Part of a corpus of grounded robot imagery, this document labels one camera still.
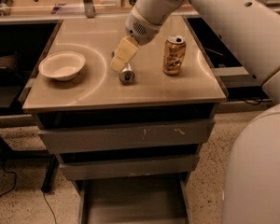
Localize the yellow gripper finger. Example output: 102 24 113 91
110 36 139 73

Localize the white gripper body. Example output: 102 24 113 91
125 6 161 46

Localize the silver redbull can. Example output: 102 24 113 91
110 51 134 84

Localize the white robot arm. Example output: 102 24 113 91
110 0 280 224

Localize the gold soda can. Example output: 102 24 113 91
162 35 186 76

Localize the top drawer front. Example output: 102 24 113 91
39 119 215 154

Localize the grey drawer cabinet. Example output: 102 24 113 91
19 14 229 224

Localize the middle drawer front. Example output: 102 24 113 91
60 154 199 180

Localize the open bottom drawer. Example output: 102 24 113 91
77 174 192 224

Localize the white bowl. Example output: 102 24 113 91
38 51 86 81

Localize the grey metal post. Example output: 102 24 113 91
83 0 95 18

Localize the black floor cable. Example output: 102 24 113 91
0 159 18 202

